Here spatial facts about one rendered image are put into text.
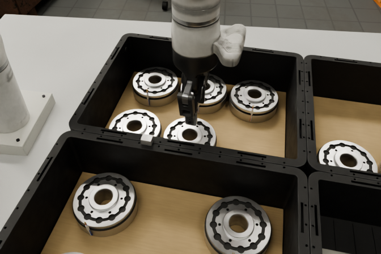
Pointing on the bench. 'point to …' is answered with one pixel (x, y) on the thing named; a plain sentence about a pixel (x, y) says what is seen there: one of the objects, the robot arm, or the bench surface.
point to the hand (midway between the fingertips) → (195, 106)
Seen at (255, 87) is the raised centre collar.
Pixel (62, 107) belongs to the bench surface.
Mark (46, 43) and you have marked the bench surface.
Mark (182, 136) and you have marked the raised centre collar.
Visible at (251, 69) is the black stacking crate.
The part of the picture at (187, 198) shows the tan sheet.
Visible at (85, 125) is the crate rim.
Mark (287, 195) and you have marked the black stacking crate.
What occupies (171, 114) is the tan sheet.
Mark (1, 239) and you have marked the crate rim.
